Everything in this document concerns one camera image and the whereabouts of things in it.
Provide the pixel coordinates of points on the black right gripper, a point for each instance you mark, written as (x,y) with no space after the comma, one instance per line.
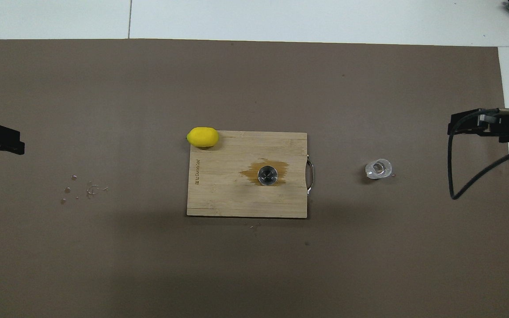
(504,128)

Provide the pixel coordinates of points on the clear glass cup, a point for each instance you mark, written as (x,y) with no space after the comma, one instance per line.
(378,168)

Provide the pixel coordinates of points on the metal jigger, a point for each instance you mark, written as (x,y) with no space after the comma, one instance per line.
(267,175)

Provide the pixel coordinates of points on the brown table mat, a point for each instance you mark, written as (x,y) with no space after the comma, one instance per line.
(104,88)

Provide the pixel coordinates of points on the yellow lemon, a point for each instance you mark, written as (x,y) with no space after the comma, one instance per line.
(202,137)

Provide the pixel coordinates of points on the bamboo cutting board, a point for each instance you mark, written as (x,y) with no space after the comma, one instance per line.
(219,190)

